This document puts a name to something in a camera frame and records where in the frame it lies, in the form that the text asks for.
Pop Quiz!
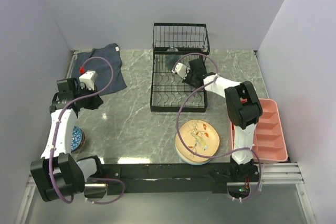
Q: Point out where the blue grey ceramic mug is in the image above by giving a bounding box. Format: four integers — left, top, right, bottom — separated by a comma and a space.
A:
165, 47, 180, 71

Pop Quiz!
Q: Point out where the blue patterned bowl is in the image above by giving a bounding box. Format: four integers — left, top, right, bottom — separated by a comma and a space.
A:
71, 126, 85, 153

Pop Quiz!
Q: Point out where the black wire dish rack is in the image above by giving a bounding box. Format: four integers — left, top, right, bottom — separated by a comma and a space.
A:
150, 23, 210, 112

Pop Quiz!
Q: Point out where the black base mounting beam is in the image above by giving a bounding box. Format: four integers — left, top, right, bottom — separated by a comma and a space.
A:
70, 163, 260, 200

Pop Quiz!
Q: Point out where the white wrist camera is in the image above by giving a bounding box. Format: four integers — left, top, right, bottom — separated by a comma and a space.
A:
79, 67, 98, 90
172, 62, 190, 79

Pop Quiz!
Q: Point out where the dark blue cloth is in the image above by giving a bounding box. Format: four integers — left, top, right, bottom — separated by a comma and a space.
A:
71, 43, 127, 95

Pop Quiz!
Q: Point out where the pink compartment tray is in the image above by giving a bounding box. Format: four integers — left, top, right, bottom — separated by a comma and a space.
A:
229, 98, 289, 164

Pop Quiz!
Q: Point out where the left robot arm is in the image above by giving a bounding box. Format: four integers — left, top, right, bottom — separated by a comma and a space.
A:
30, 71, 105, 202

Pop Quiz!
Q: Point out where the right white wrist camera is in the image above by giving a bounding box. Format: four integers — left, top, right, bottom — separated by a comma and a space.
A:
172, 62, 190, 79

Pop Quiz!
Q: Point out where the beige bird pattern plate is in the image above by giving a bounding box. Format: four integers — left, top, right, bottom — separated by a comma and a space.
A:
175, 120, 220, 162

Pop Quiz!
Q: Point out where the light blue plate underneath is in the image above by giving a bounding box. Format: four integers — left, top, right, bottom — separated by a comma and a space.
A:
175, 140, 211, 166

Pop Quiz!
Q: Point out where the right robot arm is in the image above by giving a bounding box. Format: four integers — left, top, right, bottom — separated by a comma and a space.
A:
172, 58, 263, 181

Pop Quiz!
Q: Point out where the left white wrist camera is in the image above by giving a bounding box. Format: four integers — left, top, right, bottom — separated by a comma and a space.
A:
79, 67, 98, 90

